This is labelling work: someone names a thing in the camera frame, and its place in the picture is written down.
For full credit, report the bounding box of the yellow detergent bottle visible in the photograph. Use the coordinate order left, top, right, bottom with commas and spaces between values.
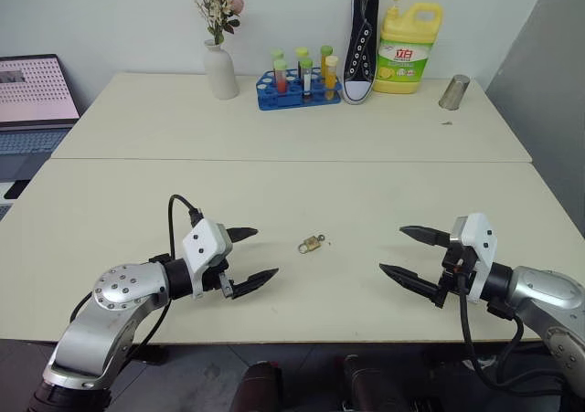
371, 0, 445, 96

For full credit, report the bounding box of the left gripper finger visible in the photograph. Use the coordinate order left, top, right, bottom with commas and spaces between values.
227, 226, 261, 245
230, 267, 281, 301

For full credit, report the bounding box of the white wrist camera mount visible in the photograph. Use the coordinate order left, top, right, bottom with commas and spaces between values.
181, 218, 235, 301
449, 211, 499, 305

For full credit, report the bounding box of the test tube with white label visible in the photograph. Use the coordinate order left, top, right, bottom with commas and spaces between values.
299, 58, 315, 101

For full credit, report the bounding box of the green-capped tube with yellow liquid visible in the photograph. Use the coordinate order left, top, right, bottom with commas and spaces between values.
319, 44, 335, 78

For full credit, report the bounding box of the black phone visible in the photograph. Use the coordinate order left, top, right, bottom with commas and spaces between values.
3, 179, 31, 201

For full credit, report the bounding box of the blue test tube rack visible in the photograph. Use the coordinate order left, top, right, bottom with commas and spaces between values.
255, 68, 344, 112

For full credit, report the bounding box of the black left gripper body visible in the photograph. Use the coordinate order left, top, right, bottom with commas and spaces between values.
200, 223, 236, 300

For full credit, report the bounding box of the grey laptop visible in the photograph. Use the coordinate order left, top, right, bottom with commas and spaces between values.
0, 54, 83, 184

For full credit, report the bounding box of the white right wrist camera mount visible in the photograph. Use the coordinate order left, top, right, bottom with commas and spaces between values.
449, 211, 499, 305

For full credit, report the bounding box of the white ceramic vase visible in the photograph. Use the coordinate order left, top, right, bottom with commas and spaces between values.
202, 38, 240, 101

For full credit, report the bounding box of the dried flower bouquet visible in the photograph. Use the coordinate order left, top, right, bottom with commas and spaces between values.
187, 0, 245, 47

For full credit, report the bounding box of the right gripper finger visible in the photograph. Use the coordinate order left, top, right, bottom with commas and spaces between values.
378, 262, 443, 303
399, 224, 452, 249

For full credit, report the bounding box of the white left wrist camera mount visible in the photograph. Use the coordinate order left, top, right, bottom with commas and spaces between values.
181, 218, 235, 301

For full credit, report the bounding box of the yellow-green-capped test tube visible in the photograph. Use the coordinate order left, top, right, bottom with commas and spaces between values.
294, 46, 311, 78

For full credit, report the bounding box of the black canvas sneaker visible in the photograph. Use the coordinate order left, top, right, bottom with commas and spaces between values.
341, 0, 382, 106

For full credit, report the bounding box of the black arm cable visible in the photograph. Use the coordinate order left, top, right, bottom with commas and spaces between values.
456, 259, 570, 393
69, 194, 205, 363

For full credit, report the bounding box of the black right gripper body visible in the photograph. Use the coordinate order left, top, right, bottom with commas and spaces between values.
431, 242, 479, 310

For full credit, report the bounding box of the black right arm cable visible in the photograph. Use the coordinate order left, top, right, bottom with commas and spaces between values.
456, 259, 570, 393

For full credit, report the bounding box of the test tube with red liquid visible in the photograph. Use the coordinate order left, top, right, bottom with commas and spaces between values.
272, 59, 289, 95

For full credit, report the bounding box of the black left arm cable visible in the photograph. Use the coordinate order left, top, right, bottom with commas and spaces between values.
69, 194, 205, 363

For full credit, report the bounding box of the yellow-capped tube with orange liquid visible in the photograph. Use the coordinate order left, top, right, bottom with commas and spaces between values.
323, 55, 340, 101

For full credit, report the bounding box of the steel cup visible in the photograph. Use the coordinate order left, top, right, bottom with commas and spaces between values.
437, 73, 472, 111

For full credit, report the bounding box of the dark rounded shape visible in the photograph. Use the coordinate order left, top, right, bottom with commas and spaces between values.
228, 360, 285, 412
335, 354, 413, 412

